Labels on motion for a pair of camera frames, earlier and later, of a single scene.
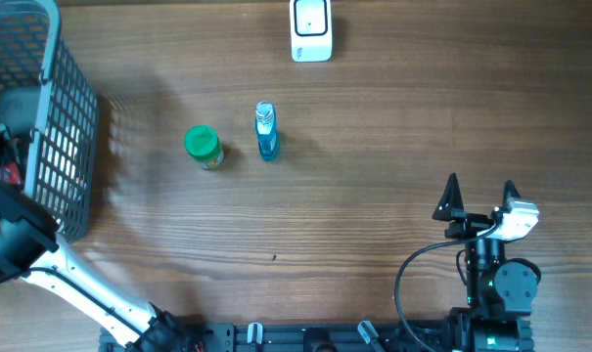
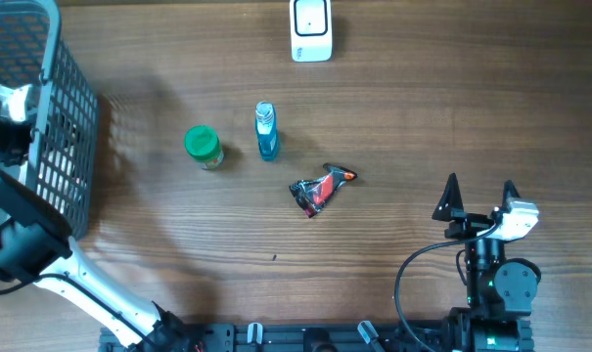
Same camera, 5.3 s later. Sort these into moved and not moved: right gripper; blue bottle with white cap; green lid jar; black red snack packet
Moved: black red snack packet
Not moved: blue bottle with white cap; green lid jar; right gripper
